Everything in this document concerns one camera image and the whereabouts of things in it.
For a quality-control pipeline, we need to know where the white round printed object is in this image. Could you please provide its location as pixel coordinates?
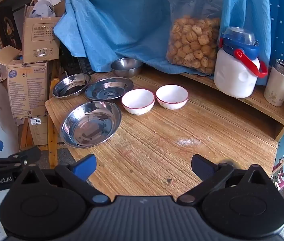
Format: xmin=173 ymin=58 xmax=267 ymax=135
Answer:
xmin=29 ymin=0 xmax=56 ymax=18

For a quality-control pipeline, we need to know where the small steel plate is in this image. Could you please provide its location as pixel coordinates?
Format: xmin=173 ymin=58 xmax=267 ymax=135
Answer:
xmin=52 ymin=73 xmax=91 ymax=99

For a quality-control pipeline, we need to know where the white red-rimmed bowl with mark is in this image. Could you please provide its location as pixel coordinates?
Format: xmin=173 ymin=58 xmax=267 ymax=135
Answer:
xmin=156 ymin=84 xmax=189 ymax=110

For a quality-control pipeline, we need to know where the black keyboard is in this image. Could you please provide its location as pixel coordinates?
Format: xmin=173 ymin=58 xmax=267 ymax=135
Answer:
xmin=60 ymin=43 xmax=95 ymax=76

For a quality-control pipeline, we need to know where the white jug red handle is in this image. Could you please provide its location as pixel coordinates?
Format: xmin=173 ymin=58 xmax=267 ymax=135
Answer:
xmin=213 ymin=26 xmax=268 ymax=99

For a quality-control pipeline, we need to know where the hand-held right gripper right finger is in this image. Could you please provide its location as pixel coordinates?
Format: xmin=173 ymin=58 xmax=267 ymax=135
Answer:
xmin=176 ymin=154 xmax=278 ymax=205

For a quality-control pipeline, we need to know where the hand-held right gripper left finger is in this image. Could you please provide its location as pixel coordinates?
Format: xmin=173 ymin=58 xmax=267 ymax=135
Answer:
xmin=14 ymin=154 xmax=110 ymax=205

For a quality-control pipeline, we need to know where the cardboard box with bubble print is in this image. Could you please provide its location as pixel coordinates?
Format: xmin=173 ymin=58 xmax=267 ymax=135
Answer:
xmin=22 ymin=4 xmax=66 ymax=64

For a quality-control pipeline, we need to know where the clear bag of cookies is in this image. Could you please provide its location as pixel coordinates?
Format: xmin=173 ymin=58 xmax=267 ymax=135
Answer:
xmin=165 ymin=0 xmax=224 ymax=75

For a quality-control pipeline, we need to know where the cream thermos flask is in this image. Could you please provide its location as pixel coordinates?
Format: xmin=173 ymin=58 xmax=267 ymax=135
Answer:
xmin=264 ymin=59 xmax=284 ymax=106

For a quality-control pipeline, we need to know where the deep steel bowl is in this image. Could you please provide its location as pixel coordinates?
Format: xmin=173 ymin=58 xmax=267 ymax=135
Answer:
xmin=110 ymin=57 xmax=144 ymax=79

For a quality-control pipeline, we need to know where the steel plate with sticker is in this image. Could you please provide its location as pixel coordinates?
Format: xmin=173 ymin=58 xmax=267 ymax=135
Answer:
xmin=85 ymin=77 xmax=134 ymax=101

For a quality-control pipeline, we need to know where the low cardboard box white label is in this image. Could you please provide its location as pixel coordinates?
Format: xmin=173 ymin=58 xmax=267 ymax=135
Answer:
xmin=28 ymin=117 xmax=65 ymax=146

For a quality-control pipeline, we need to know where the large steel plate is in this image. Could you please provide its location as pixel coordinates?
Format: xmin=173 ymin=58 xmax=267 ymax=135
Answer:
xmin=60 ymin=101 xmax=122 ymax=148

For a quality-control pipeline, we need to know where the framed picture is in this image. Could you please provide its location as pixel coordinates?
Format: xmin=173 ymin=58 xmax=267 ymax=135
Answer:
xmin=0 ymin=0 xmax=38 ymax=53

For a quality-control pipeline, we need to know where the wooden desk shelf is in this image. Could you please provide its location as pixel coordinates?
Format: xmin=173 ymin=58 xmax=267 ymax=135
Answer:
xmin=142 ymin=66 xmax=284 ymax=141

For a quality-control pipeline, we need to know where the open-flap cardboard box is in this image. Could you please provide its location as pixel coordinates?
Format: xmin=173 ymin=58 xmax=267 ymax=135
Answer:
xmin=0 ymin=45 xmax=23 ymax=82

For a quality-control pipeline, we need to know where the white bowl red rim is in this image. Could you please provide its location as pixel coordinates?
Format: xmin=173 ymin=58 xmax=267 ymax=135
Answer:
xmin=121 ymin=89 xmax=155 ymax=115

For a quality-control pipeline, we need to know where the blue cloth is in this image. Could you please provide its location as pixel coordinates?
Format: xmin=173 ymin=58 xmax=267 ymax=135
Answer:
xmin=54 ymin=0 xmax=273 ymax=74

